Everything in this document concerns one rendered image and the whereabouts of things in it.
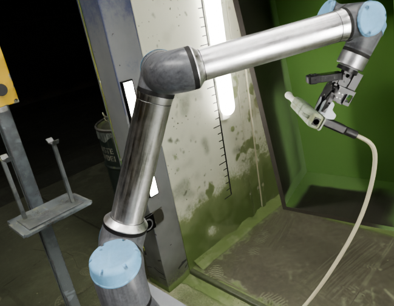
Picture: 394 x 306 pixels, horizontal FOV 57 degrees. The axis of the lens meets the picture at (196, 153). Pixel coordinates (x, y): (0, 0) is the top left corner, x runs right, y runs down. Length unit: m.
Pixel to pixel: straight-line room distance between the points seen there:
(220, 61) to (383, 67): 1.03
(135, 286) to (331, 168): 1.44
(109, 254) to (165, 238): 1.06
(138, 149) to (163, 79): 0.26
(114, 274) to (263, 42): 0.74
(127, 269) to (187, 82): 0.54
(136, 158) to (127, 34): 0.87
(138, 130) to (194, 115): 1.07
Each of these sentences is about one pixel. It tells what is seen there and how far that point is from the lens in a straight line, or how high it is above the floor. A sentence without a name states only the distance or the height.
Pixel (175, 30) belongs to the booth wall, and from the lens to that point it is 2.07.
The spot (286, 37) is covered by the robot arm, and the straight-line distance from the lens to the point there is 1.03.
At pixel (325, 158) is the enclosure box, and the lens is 2.20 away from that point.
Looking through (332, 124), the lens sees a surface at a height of 1.08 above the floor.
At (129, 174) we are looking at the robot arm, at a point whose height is 1.09.
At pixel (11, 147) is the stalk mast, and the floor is 1.10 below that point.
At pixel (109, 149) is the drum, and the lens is 2.66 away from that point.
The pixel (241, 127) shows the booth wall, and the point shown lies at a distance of 2.50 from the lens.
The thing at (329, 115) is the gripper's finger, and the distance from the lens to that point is 1.33.
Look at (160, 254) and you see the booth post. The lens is 2.19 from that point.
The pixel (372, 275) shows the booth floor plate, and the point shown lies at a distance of 2.30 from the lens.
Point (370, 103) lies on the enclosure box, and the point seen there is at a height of 0.98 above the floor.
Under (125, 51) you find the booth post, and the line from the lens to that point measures 1.85.
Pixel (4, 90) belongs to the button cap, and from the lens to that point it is 1.74.
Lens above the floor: 1.51
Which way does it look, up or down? 20 degrees down
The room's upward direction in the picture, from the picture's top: 10 degrees counter-clockwise
